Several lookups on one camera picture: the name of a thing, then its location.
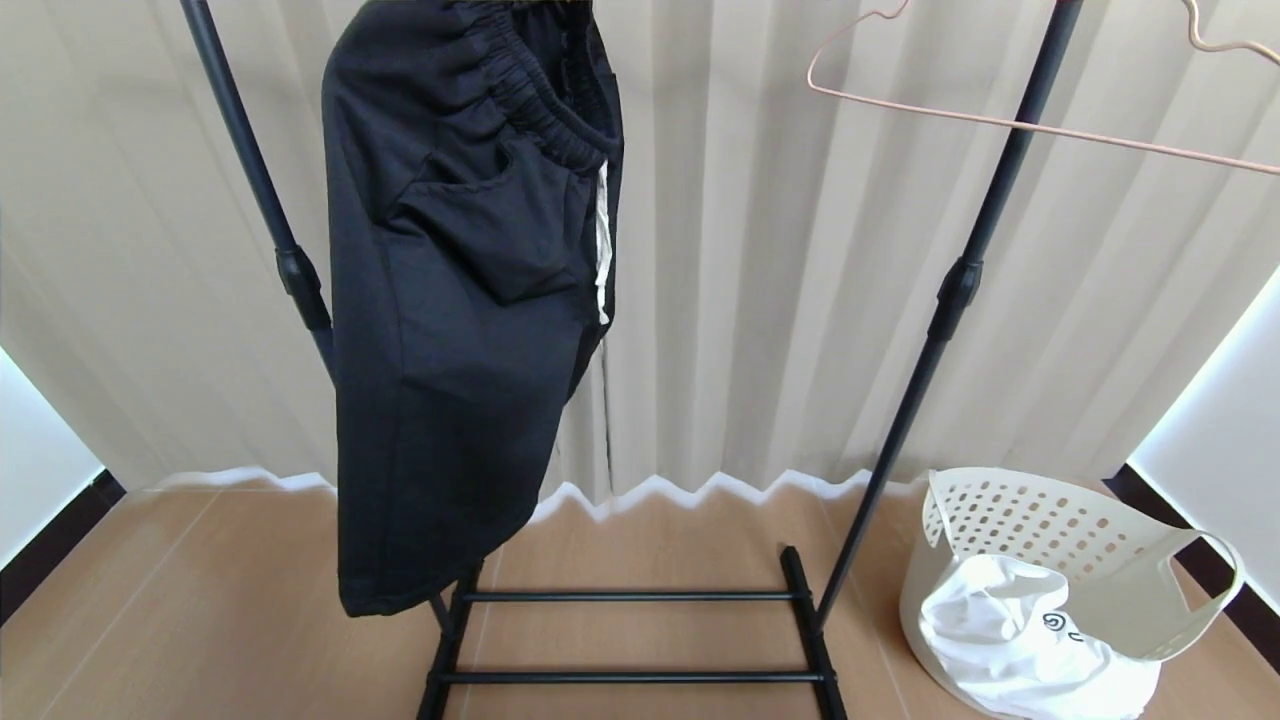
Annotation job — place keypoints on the black shorts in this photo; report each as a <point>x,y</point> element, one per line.
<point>450,400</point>

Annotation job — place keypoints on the black clothes rack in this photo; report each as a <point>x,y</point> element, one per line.
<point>960,285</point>

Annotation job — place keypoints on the pink clothes hanger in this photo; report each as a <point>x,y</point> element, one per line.
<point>1150,147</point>

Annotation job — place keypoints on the white laundry basket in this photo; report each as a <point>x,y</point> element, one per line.
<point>1150,600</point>

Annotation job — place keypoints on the beige curtain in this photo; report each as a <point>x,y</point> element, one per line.
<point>780,250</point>

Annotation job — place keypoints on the white printed garment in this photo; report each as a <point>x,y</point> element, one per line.
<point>1000,640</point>

